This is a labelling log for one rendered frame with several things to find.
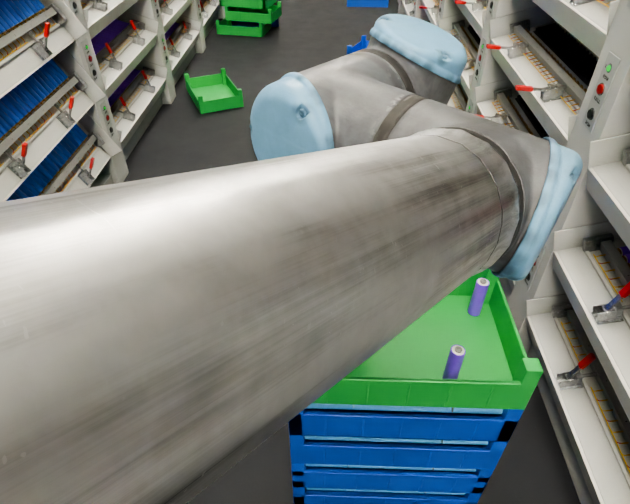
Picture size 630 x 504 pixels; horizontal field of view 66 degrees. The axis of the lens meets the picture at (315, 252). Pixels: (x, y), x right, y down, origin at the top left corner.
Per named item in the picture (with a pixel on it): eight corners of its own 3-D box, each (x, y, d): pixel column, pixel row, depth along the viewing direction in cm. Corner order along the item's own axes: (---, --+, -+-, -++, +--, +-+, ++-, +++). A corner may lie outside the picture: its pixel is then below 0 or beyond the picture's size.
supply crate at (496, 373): (286, 403, 62) (284, 365, 57) (296, 291, 78) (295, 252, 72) (525, 410, 61) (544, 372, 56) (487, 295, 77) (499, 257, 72)
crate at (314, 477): (292, 488, 78) (290, 463, 73) (299, 380, 93) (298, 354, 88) (482, 494, 77) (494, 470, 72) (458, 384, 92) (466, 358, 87)
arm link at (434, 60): (350, 14, 41) (412, -3, 47) (317, 136, 50) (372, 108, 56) (441, 69, 38) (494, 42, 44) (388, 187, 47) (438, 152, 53)
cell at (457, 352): (443, 385, 64) (452, 354, 59) (441, 374, 65) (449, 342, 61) (457, 386, 64) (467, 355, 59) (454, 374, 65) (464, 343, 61)
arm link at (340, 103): (358, 119, 30) (453, 70, 38) (230, 67, 36) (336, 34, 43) (343, 237, 36) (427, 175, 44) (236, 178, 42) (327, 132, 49)
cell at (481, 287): (468, 316, 73) (478, 285, 69) (466, 307, 74) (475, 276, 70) (481, 316, 73) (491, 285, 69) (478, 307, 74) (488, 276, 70)
